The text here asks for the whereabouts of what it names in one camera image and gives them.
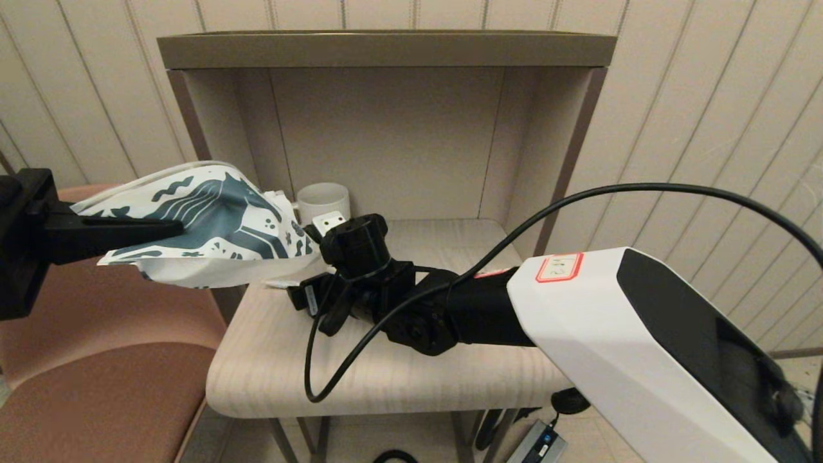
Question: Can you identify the white horse print pouch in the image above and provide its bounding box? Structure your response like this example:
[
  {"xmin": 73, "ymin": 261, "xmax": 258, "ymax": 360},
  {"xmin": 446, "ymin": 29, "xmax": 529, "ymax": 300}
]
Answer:
[{"xmin": 69, "ymin": 161, "xmax": 323, "ymax": 289}]

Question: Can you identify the beige wooden table with hutch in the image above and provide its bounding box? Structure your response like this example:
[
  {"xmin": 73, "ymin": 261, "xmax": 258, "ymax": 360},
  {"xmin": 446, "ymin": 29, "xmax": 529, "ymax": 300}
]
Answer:
[{"xmin": 158, "ymin": 30, "xmax": 617, "ymax": 463}]

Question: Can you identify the white ribbed ceramic mug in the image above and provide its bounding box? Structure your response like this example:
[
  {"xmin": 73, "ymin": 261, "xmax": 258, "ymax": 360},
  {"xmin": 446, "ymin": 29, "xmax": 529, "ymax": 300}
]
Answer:
[{"xmin": 293, "ymin": 183, "xmax": 352, "ymax": 227}]

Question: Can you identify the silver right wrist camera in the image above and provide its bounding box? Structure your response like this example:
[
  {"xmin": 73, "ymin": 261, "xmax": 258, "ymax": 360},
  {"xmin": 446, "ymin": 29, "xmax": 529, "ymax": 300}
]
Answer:
[{"xmin": 312, "ymin": 211, "xmax": 348, "ymax": 236}]

